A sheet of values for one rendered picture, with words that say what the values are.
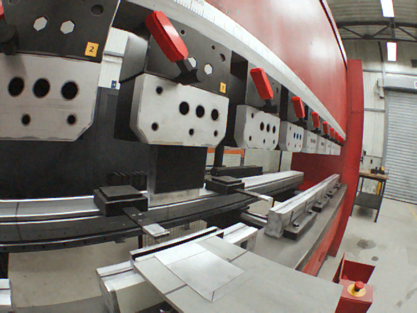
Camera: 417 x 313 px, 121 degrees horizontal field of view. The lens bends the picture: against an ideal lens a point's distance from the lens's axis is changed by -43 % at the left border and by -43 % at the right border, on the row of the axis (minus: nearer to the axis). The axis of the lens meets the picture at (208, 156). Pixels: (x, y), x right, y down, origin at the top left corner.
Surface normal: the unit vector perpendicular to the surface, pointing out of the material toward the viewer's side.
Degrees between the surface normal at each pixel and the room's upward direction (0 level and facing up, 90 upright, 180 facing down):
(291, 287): 0
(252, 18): 90
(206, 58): 90
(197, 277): 0
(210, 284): 0
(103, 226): 90
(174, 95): 90
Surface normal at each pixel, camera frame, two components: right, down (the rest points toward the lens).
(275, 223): -0.69, 0.00
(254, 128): 0.72, 0.15
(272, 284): 0.11, -0.99
